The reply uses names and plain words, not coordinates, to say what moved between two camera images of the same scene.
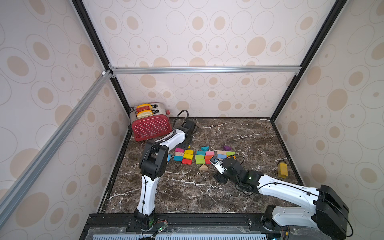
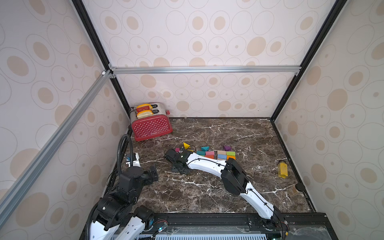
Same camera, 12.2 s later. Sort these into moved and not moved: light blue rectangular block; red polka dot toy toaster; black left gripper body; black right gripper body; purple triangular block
Moved: black left gripper body; black right gripper body
Not moved: purple triangular block; light blue rectangular block; red polka dot toy toaster
